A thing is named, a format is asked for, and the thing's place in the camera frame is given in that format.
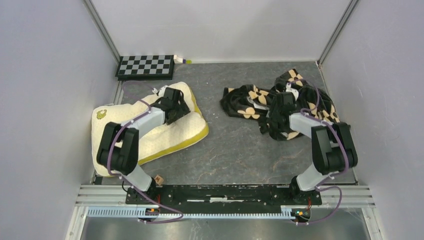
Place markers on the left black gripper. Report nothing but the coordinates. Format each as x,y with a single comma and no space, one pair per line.
182,110

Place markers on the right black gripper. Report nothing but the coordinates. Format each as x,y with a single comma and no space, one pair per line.
271,112

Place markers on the cream pillow with yellow edge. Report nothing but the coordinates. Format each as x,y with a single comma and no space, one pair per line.
160,141

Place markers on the black floral pillowcase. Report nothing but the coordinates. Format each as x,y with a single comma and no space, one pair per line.
253,103

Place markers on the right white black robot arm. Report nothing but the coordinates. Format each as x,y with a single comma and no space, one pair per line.
333,149

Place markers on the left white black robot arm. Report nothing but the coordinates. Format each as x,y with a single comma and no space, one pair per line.
118,150

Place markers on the small white green block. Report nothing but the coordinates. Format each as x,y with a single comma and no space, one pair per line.
180,60

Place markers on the black white checkerboard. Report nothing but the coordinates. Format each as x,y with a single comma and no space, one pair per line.
145,67

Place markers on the small wooden cube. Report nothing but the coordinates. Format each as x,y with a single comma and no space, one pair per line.
158,180

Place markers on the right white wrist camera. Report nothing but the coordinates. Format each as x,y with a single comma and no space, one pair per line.
290,89

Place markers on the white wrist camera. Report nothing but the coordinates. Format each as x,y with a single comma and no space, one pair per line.
290,89
161,91

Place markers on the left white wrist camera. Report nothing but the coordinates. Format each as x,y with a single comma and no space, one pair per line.
161,91

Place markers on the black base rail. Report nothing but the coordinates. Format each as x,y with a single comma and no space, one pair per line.
235,201

